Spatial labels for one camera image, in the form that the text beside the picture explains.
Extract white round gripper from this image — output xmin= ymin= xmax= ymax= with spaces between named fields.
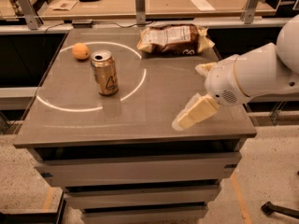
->
xmin=172 ymin=55 xmax=249 ymax=131

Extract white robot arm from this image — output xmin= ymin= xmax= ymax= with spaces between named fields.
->
xmin=172 ymin=16 xmax=299 ymax=131

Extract orange soda can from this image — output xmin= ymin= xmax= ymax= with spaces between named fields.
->
xmin=91 ymin=49 xmax=119 ymax=96

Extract brown chip bag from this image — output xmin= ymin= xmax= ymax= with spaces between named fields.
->
xmin=137 ymin=24 xmax=214 ymax=56

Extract white paper note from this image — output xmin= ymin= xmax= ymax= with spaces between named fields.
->
xmin=192 ymin=0 xmax=215 ymax=11

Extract grey drawer cabinet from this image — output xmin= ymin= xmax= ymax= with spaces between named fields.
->
xmin=15 ymin=28 xmax=255 ymax=224

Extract orange fruit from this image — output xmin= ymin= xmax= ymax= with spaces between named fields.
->
xmin=72 ymin=43 xmax=90 ymax=60

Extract black chair base leg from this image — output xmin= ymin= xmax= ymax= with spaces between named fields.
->
xmin=261 ymin=202 xmax=299 ymax=219

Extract small card on desk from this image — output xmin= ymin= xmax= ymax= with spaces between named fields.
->
xmin=50 ymin=0 xmax=77 ymax=11

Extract grey metal bracket centre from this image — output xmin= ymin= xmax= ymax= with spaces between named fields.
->
xmin=135 ymin=0 xmax=146 ymax=25

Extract grey metal bracket left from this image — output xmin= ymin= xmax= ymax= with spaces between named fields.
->
xmin=18 ymin=0 xmax=40 ymax=30

